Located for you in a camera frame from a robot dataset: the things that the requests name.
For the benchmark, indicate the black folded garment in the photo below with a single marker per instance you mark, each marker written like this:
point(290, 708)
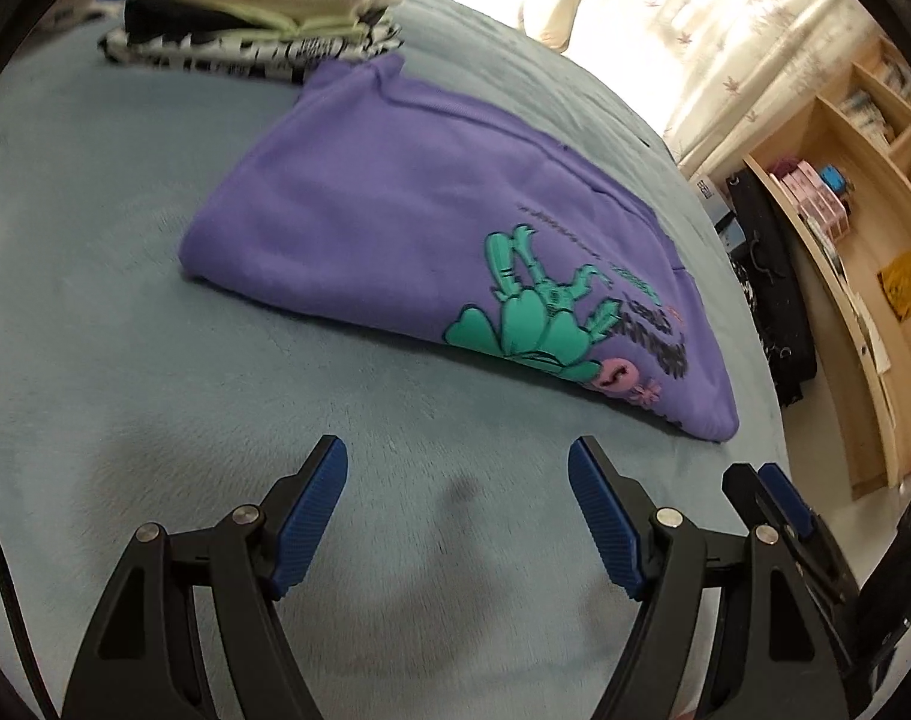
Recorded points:
point(170, 15)

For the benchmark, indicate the grey-blue plush bed blanket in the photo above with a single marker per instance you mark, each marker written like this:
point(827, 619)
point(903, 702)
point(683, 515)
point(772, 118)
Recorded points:
point(125, 390)

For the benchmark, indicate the purple printed sweatshirt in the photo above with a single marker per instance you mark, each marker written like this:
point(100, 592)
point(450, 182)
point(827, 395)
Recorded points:
point(350, 225)

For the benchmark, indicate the row of books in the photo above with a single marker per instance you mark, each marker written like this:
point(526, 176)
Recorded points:
point(867, 112)

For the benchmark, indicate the yellow cloth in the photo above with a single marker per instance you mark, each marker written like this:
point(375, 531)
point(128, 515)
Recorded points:
point(909, 285)

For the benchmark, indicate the light green folded garment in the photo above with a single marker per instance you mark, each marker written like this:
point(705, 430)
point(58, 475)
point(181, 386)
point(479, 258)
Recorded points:
point(290, 21)

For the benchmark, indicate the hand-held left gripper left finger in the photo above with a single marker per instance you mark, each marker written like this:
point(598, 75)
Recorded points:
point(313, 517)

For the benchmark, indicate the blue box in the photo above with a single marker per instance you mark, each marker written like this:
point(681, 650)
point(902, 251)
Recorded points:
point(834, 180)

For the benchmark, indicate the black hanging bag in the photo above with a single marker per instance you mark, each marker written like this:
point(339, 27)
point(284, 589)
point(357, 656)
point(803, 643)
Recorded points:
point(770, 255)

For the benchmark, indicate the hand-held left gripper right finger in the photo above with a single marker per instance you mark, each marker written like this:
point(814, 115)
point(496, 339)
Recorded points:
point(605, 517)

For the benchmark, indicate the leaf-print sheer curtain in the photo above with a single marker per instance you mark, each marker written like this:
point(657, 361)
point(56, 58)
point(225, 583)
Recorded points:
point(725, 30)

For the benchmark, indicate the grey storage box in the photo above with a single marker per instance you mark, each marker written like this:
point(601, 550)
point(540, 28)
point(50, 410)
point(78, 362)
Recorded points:
point(714, 202)

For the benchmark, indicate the wooden shelf unit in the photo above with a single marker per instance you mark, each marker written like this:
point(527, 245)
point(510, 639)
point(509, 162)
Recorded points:
point(860, 255)

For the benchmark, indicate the stack of pink boxes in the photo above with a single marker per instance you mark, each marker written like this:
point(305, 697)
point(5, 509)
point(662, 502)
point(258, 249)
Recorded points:
point(807, 191)

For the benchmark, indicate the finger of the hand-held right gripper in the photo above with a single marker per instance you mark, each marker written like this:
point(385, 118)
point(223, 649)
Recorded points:
point(741, 491)
point(785, 502)

